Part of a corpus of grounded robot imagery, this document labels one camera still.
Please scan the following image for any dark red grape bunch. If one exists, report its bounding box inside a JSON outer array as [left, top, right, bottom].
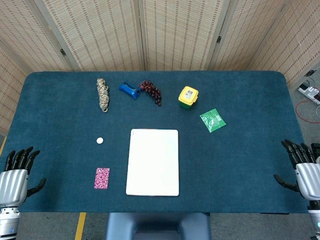
[[139, 80, 163, 107]]

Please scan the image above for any beige braided rope bundle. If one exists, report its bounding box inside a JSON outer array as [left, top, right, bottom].
[[96, 78, 111, 113]]

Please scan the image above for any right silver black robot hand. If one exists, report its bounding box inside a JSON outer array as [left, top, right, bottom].
[[273, 139, 320, 201]]

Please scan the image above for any blue snack packet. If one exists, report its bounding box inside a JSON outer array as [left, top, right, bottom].
[[118, 80, 140, 101]]

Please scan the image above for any white magnetic board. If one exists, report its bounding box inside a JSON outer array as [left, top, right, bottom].
[[125, 128, 180, 197]]

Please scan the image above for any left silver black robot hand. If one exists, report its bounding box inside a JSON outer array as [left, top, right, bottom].
[[0, 146, 47, 208]]

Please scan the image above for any red cable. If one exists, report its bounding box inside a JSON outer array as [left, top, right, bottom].
[[295, 99, 320, 124]]

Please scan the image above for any blue carpet table cover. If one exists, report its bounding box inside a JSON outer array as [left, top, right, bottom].
[[0, 70, 309, 214]]

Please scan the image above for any green foil sachet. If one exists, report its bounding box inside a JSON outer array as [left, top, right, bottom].
[[199, 108, 227, 133]]

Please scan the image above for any magenta patterned packet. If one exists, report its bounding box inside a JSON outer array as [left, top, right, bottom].
[[93, 167, 111, 190]]

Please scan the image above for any green container yellow lid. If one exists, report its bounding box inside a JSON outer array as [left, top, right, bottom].
[[178, 85, 200, 110]]

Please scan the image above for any woven bamboo folding screen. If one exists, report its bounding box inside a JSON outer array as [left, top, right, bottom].
[[0, 0, 320, 137]]

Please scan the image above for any white power strip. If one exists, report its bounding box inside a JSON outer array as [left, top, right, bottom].
[[297, 83, 320, 105]]

